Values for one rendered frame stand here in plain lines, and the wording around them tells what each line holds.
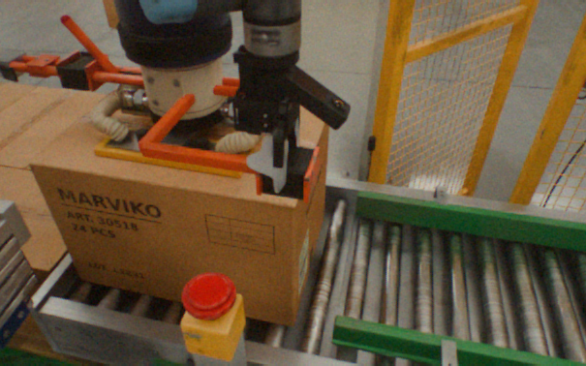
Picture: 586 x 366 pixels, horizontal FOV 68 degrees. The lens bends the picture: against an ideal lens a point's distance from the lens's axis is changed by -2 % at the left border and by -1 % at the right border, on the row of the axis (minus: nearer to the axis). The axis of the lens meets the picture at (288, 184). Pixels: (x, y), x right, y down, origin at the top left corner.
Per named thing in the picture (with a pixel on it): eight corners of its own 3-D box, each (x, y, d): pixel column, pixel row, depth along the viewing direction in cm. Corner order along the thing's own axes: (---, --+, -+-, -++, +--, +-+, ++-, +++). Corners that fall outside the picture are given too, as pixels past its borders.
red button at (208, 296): (244, 292, 62) (242, 274, 59) (228, 336, 57) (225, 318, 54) (198, 283, 63) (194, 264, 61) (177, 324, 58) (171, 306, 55)
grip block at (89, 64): (115, 75, 106) (109, 51, 102) (92, 93, 99) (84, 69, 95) (85, 72, 108) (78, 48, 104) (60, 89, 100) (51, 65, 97)
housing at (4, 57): (33, 68, 109) (26, 51, 106) (14, 79, 104) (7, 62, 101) (10, 66, 110) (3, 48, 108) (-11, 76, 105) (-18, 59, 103)
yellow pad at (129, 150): (255, 152, 98) (254, 133, 95) (240, 179, 90) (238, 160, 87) (118, 133, 105) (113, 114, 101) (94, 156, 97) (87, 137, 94)
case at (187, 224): (323, 219, 139) (331, 106, 114) (293, 327, 109) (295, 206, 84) (149, 190, 150) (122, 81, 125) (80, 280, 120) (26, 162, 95)
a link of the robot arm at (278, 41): (307, 10, 58) (293, 31, 52) (306, 43, 61) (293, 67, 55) (253, 6, 60) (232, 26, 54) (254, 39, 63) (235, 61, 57)
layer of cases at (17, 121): (200, 173, 224) (190, 104, 199) (89, 348, 148) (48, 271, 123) (2, 144, 245) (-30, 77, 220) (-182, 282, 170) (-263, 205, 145)
